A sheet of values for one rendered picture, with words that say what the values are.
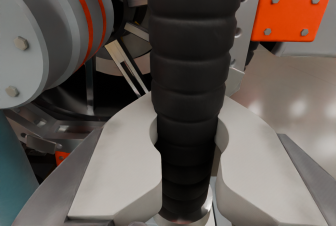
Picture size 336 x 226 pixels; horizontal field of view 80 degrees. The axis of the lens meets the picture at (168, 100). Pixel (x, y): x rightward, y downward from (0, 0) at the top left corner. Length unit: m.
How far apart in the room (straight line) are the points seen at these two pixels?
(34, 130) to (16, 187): 0.11
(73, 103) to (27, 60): 0.36
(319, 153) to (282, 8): 1.29
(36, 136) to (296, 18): 0.48
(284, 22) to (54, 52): 0.28
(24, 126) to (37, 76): 0.29
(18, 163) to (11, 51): 0.24
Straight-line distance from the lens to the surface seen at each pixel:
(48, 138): 0.47
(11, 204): 0.44
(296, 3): 0.33
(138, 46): 0.58
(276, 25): 0.33
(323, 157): 1.53
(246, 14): 0.31
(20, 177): 0.42
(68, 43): 0.22
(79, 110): 0.52
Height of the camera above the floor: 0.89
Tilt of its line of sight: 31 degrees down
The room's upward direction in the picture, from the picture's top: straight up
